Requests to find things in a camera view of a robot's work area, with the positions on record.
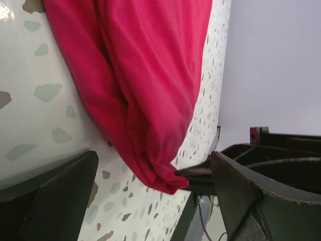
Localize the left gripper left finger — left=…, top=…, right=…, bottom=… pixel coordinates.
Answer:
left=1, top=151, right=98, bottom=241

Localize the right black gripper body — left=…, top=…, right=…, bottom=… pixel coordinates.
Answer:
left=222, top=127, right=320, bottom=191

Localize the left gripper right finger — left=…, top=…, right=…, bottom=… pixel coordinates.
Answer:
left=211, top=152, right=320, bottom=240

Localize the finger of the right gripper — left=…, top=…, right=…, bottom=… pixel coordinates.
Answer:
left=187, top=185, right=217, bottom=196
left=175, top=160, right=213, bottom=187

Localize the magenta t-shirt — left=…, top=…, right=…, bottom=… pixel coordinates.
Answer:
left=43, top=1, right=212, bottom=194

